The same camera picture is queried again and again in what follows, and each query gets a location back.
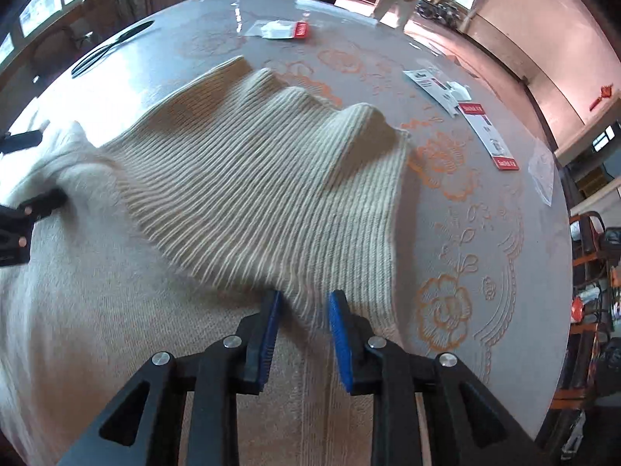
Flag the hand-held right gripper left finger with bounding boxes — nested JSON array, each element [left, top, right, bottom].
[[56, 290, 283, 466]]

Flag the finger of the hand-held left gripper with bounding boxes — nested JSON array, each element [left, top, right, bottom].
[[0, 188, 69, 268], [0, 130, 42, 153]]

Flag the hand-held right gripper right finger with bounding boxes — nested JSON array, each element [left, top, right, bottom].
[[328, 290, 554, 466]]

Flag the cream knit sweater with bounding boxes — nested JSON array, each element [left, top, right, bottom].
[[0, 56, 413, 466]]

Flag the large multi pane window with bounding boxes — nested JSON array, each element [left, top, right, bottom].
[[0, 0, 116, 66]]

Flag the black scissors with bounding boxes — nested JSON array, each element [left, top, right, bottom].
[[71, 20, 155, 78]]

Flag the long red white packaging card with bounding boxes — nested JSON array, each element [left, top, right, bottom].
[[458, 102, 520, 172]]

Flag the clear plastic strip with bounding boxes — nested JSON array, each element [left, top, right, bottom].
[[528, 141, 556, 206]]

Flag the white grey packaging card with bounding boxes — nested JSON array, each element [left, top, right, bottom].
[[402, 67, 471, 118]]

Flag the black leather armchair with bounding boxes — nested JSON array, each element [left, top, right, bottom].
[[569, 210, 621, 273]]

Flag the torn red white packaging card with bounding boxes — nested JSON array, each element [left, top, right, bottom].
[[244, 19, 311, 40]]

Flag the parked bicycle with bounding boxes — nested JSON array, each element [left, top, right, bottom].
[[420, 0, 474, 27]]

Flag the small red knot decoration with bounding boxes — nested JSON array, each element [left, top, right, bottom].
[[589, 85, 613, 111]]

